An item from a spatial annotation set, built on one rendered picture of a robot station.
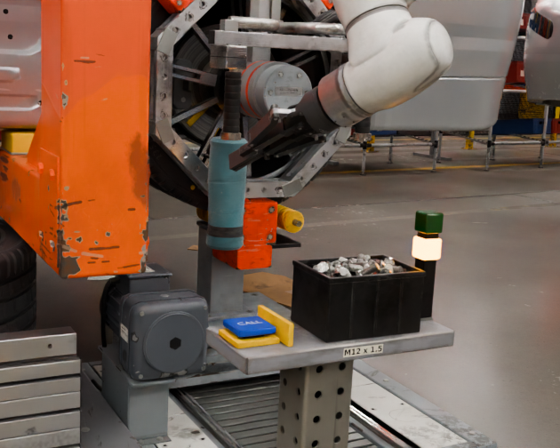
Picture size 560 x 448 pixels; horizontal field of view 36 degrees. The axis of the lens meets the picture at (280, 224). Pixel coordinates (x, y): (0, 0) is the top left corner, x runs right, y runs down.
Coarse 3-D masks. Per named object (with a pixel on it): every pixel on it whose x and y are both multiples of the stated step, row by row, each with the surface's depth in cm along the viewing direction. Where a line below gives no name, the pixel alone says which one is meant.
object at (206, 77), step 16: (240, 0) 214; (288, 0) 218; (288, 16) 226; (208, 48) 213; (176, 64) 210; (304, 64) 236; (320, 64) 228; (192, 80) 212; (208, 80) 214; (224, 80) 221; (208, 96) 220; (192, 112) 214; (240, 112) 224; (240, 128) 223; (208, 144) 218; (208, 160) 219; (272, 160) 234; (288, 160) 229; (256, 176) 225; (272, 176) 226
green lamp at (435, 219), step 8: (416, 216) 161; (424, 216) 159; (432, 216) 159; (440, 216) 160; (416, 224) 161; (424, 224) 159; (432, 224) 159; (440, 224) 160; (424, 232) 159; (432, 232) 160; (440, 232) 160
